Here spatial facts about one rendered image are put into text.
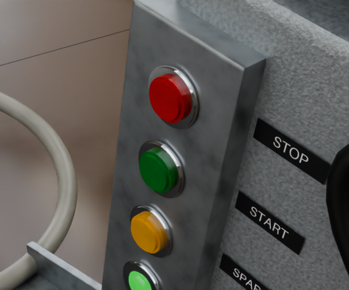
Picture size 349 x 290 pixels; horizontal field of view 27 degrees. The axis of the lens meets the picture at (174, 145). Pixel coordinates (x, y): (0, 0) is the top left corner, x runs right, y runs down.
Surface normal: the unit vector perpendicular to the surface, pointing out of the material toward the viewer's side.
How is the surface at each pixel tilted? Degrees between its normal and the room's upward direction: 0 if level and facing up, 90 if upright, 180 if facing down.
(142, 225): 90
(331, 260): 90
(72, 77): 0
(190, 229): 90
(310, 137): 90
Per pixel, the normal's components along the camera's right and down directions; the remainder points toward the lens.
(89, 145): 0.14, -0.77
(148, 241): -0.70, 0.37
